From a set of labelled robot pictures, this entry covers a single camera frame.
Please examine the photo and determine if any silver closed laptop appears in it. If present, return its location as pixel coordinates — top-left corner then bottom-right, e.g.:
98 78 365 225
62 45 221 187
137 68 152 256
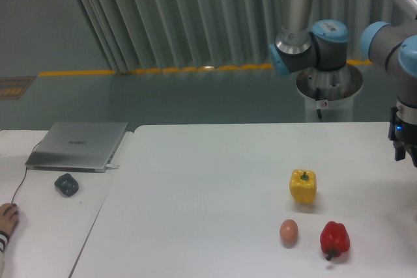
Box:
25 122 128 173

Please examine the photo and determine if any red bell pepper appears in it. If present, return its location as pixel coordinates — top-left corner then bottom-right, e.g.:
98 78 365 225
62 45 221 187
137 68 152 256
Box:
320 221 350 261

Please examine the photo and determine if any black mouse cable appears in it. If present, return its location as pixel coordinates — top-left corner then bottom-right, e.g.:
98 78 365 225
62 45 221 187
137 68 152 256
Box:
11 134 50 206

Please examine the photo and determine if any brown egg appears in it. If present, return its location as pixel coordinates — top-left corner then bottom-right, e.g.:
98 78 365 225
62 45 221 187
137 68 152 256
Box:
280 219 298 244

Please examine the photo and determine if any yellow bell pepper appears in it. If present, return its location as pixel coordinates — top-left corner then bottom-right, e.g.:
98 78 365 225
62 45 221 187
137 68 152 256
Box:
289 169 317 204

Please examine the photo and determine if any person's hand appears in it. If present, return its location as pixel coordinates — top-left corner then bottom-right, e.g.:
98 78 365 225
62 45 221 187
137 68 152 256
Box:
0 203 19 236

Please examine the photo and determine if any black pedestal cable with tag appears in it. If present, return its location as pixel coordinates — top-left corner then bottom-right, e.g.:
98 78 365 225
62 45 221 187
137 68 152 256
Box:
314 87 328 120

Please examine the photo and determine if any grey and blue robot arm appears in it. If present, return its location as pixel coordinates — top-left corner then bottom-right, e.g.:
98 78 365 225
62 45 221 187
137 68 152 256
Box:
269 0 416 161

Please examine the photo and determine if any grey pleated curtain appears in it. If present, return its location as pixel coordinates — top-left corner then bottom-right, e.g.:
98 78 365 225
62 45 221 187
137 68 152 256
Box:
78 0 416 73

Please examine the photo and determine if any striped sleeve forearm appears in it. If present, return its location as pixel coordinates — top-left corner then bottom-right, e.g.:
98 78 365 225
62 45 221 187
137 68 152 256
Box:
0 230 10 277

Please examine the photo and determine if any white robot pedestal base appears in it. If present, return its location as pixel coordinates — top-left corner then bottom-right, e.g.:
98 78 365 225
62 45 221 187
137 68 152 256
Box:
296 64 363 122

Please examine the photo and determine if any small black plastic holder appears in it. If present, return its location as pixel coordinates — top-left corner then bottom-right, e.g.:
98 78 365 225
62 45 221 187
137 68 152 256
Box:
54 173 79 197

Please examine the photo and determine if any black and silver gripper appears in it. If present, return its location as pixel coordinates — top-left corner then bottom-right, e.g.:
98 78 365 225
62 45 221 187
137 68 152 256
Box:
388 100 416 161

